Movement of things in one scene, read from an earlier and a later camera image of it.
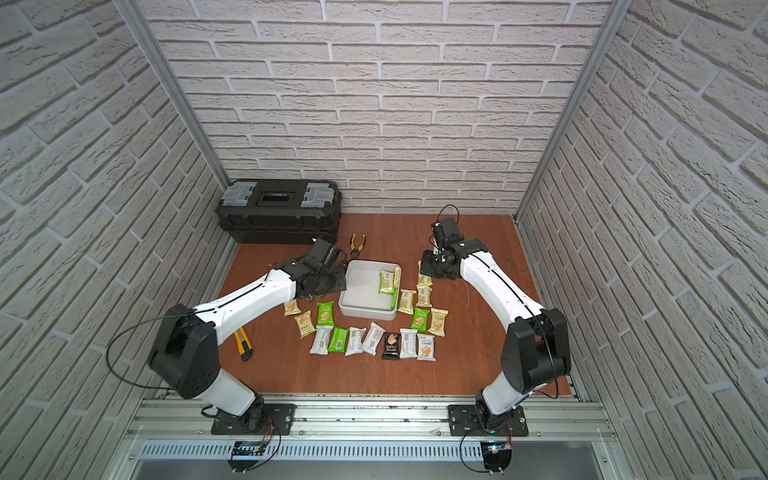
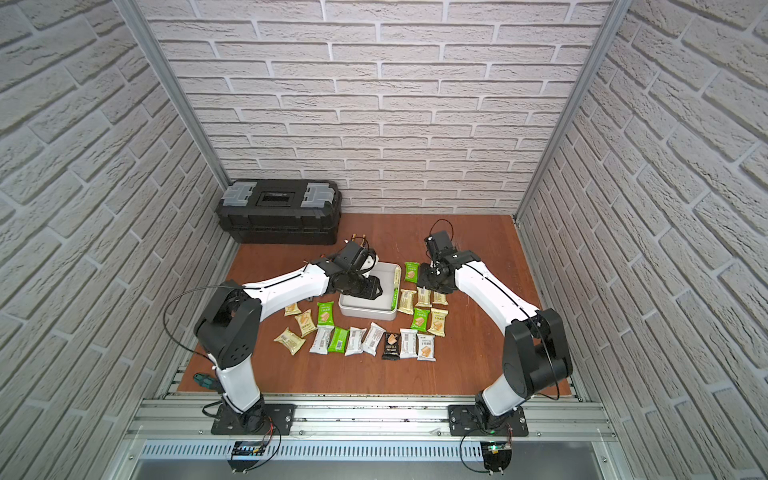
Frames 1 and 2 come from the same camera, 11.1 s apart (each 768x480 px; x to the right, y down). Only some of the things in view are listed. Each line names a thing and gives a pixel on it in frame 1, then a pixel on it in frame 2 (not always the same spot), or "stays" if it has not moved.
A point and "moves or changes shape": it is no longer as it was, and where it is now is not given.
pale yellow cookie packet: (424, 282) moves or changes shape
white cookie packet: (426, 347) stays
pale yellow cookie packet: (386, 282) -> (290, 340)
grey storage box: (360, 295) stays
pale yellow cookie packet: (407, 301) stays
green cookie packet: (419, 319) stays
